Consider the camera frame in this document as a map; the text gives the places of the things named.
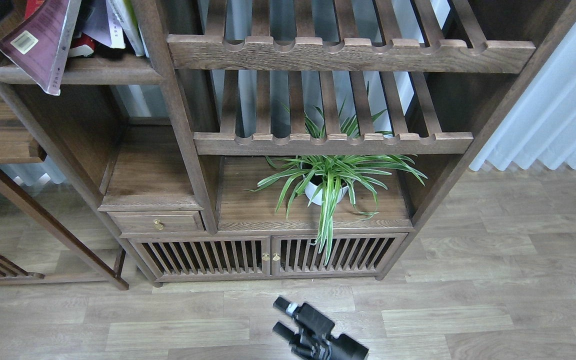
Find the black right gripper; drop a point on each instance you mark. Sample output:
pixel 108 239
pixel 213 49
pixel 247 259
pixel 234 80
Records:
pixel 315 341

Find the dark brown book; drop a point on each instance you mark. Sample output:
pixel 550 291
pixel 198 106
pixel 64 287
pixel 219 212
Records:
pixel 40 44

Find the red book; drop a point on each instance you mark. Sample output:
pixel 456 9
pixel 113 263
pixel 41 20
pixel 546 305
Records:
pixel 82 45

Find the white book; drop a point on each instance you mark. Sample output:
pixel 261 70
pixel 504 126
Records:
pixel 125 14
pixel 102 25

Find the white upright book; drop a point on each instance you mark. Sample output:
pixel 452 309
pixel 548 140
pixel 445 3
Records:
pixel 125 14

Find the white plant pot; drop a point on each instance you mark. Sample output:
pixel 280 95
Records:
pixel 317 198

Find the green spider plant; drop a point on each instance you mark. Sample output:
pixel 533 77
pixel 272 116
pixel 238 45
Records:
pixel 354 170

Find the brass drawer knob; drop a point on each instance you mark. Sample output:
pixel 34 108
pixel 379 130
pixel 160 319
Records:
pixel 158 225

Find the dark wooden bookshelf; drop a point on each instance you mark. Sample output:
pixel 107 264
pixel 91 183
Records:
pixel 181 136

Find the white curtain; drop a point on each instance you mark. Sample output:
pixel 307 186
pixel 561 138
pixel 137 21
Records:
pixel 541 127

